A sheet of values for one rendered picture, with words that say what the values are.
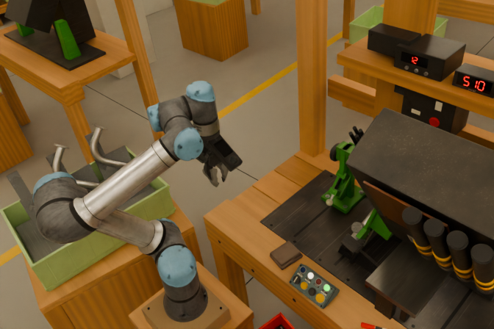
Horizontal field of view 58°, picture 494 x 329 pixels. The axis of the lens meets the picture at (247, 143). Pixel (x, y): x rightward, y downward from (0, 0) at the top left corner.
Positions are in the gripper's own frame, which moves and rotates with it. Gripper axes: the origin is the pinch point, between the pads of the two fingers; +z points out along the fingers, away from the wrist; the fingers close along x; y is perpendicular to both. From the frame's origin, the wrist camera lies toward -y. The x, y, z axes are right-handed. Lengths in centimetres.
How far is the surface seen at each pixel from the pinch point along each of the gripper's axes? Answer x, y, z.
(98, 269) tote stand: 37, 45, 50
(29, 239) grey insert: 52, 77, 44
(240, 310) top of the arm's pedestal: 11.5, -15.0, 44.3
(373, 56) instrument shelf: -59, -15, -25
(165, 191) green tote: -2, 47, 36
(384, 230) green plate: -29, -43, 16
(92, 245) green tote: 35, 49, 41
